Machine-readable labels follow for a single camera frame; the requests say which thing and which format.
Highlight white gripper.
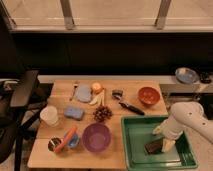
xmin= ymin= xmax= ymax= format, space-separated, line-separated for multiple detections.
xmin=152 ymin=115 xmax=183 ymax=153

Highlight dark brown eraser block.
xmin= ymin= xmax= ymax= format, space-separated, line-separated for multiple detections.
xmin=145 ymin=139 xmax=163 ymax=154

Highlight purple plastic bowl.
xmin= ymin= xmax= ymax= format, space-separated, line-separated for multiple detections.
xmin=82 ymin=123 xmax=111 ymax=153

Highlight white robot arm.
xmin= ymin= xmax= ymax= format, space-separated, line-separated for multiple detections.
xmin=152 ymin=102 xmax=213 ymax=153

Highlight red orange bowl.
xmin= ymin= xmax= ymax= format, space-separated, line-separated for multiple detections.
xmin=138 ymin=87 xmax=160 ymax=105

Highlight small blue bowl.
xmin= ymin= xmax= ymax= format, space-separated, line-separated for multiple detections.
xmin=67 ymin=133 xmax=80 ymax=149

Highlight green plastic tray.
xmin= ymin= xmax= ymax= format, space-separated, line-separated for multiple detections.
xmin=121 ymin=116 xmax=198 ymax=171

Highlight brown pine cone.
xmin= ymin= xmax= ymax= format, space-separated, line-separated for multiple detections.
xmin=93 ymin=106 xmax=112 ymax=122

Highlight silver metal plate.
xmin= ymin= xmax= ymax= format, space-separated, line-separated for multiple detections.
xmin=175 ymin=67 xmax=199 ymax=84

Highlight dark object on ledge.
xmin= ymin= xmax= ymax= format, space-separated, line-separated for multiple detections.
xmin=200 ymin=72 xmax=212 ymax=84

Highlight orange round fruit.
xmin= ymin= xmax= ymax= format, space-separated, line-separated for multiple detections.
xmin=92 ymin=82 xmax=103 ymax=94

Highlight blue sponge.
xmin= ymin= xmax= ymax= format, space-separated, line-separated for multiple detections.
xmin=64 ymin=107 xmax=84 ymax=120

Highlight orange carrot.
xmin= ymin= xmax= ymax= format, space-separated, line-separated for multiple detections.
xmin=54 ymin=125 xmax=77 ymax=153

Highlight white plastic cup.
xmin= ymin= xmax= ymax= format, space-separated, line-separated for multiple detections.
xmin=40 ymin=106 xmax=59 ymax=126

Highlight black office chair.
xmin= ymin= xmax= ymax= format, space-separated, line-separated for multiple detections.
xmin=0 ymin=70 xmax=47 ymax=171

